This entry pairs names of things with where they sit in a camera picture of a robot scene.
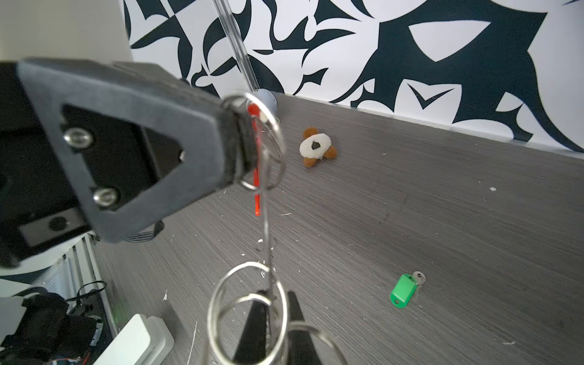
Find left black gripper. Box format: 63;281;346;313
1;59;258;269

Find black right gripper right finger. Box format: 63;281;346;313
287;291;322;365

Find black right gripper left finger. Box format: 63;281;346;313
233;301;269;364

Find green key tag with key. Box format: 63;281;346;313
390;271;426;309

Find red key tag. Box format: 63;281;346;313
247;103;263;217

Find white rectangular box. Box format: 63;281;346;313
94;314;175;365

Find brown white plush dog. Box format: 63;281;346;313
299;127;338;168

